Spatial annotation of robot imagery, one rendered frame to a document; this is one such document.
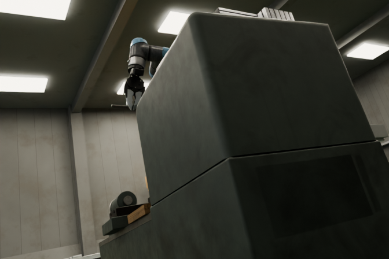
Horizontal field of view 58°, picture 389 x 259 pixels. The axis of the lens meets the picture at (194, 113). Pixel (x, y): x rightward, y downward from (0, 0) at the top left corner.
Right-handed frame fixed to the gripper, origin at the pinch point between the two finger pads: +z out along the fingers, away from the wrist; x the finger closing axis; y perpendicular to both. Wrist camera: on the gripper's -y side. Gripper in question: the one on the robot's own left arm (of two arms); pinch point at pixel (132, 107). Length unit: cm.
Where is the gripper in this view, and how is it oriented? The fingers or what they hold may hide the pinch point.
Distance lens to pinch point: 147.3
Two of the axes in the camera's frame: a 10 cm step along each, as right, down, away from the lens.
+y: -3.9, 4.0, 8.3
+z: -0.2, 9.0, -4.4
